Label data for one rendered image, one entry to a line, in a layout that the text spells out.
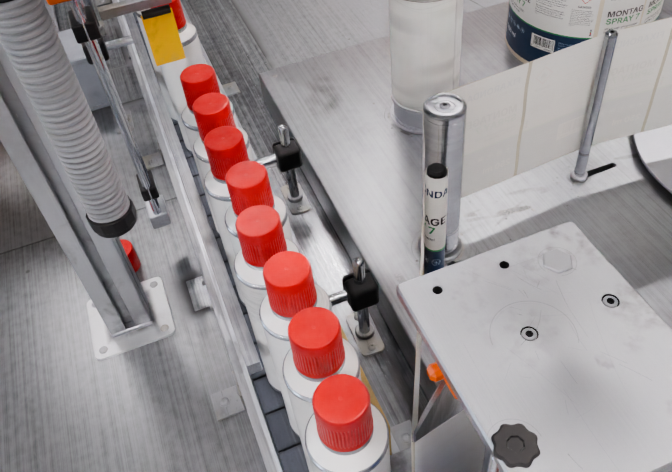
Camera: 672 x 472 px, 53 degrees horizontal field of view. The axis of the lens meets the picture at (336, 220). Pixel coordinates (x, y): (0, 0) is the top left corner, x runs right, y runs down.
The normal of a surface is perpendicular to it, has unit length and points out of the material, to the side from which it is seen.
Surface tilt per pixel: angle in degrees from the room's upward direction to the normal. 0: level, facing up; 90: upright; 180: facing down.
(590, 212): 0
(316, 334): 2
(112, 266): 90
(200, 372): 0
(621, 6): 90
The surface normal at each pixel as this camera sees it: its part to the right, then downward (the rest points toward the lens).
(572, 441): -0.08, -0.69
